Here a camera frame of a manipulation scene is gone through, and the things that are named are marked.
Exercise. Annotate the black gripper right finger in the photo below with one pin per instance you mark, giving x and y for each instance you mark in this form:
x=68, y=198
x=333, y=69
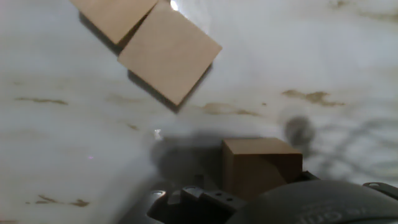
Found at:
x=307, y=176

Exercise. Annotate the medium wooden cube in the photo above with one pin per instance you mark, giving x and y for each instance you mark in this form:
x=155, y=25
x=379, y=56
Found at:
x=169, y=53
x=115, y=18
x=258, y=168

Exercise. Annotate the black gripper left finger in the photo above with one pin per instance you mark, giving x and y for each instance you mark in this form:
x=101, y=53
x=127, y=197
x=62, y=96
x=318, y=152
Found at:
x=192, y=202

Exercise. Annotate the white marble pattern board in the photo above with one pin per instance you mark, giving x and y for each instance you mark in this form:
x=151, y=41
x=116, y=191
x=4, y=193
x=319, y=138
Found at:
x=62, y=140

